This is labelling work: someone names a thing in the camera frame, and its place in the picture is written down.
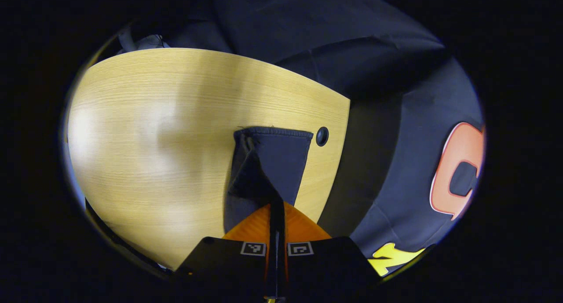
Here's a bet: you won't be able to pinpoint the black backdrop cloth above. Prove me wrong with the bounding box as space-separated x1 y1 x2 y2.
119 0 485 278

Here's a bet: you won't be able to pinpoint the dark grey jeans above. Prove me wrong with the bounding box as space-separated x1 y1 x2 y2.
223 126 314 233

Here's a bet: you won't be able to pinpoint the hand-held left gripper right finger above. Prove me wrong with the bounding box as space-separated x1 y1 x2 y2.
277 199 381 298

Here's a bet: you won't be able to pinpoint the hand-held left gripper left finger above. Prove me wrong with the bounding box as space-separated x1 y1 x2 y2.
175 199 278 298

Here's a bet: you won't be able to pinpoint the pale grey crumpled object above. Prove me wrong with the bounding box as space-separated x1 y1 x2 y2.
117 28 171 54

